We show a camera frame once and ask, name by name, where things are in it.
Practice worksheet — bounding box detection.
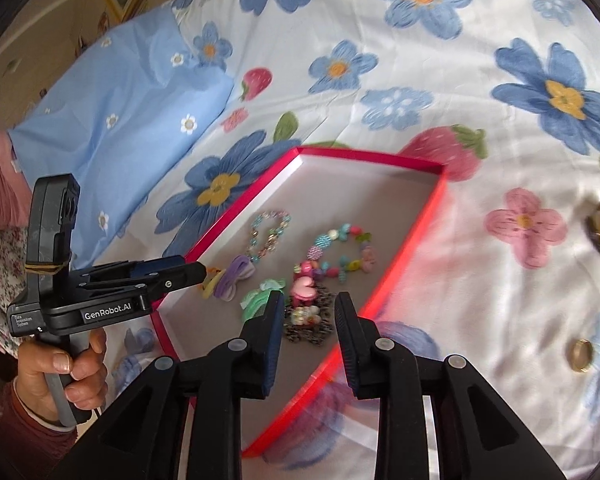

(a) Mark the dark metal chain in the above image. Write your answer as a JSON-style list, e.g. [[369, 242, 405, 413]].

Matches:
[[282, 282, 338, 346]]

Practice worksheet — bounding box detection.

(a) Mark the small multicolour hair ring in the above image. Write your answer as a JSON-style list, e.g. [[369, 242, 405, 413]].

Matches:
[[200, 266, 226, 297]]

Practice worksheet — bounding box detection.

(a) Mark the light blue pillow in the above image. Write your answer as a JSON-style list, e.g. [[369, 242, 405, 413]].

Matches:
[[7, 10, 236, 261]]

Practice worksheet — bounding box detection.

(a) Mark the pastel flower hair clip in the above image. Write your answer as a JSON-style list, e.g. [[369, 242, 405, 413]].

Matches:
[[289, 306, 331, 328]]

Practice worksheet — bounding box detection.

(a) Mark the person's left forearm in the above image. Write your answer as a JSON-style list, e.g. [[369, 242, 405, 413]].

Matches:
[[0, 377, 78, 480]]

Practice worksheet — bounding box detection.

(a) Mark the yellow hair tie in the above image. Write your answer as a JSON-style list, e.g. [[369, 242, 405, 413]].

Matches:
[[566, 338, 595, 373]]

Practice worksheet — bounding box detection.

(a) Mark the red shallow box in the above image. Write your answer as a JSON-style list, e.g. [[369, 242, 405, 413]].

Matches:
[[152, 146, 448, 458]]

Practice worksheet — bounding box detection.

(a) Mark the person's left hand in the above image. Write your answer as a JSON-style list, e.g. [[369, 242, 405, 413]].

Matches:
[[15, 330, 108, 418]]

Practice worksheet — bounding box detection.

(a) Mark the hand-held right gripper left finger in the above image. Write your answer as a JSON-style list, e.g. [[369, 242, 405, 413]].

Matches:
[[55, 290, 286, 480]]

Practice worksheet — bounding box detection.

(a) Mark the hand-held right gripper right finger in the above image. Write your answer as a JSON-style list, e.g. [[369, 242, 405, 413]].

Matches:
[[334, 292, 566, 480]]

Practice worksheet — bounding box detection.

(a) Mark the crystal bead bracelet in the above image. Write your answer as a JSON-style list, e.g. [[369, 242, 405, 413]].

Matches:
[[247, 210, 292, 263]]

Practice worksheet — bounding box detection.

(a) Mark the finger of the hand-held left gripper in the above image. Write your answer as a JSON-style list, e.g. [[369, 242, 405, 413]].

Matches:
[[80, 262, 208, 306], [87, 255, 186, 281]]

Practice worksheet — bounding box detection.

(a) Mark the pink heart hair clip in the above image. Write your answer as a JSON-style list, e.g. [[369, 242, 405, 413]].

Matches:
[[290, 275, 317, 306]]

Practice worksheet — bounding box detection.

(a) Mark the floral printed bedsheet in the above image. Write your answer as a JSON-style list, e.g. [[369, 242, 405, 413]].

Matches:
[[75, 0, 600, 480]]

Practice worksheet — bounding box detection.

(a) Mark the tan rubber band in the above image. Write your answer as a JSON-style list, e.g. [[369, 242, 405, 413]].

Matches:
[[24, 257, 73, 276]]

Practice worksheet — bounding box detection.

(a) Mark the purple bow hair clip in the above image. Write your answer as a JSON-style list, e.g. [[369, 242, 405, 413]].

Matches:
[[212, 254, 256, 303]]

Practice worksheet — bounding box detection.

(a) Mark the person's floral garment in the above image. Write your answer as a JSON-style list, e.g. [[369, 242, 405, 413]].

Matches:
[[0, 225, 33, 361]]

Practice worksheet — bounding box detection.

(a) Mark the mint green hair tie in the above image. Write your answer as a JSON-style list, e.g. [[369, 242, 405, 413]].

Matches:
[[239, 280, 287, 323]]

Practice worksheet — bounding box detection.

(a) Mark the colourful bead bracelet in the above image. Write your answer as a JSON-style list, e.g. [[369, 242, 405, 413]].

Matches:
[[292, 223, 378, 283]]

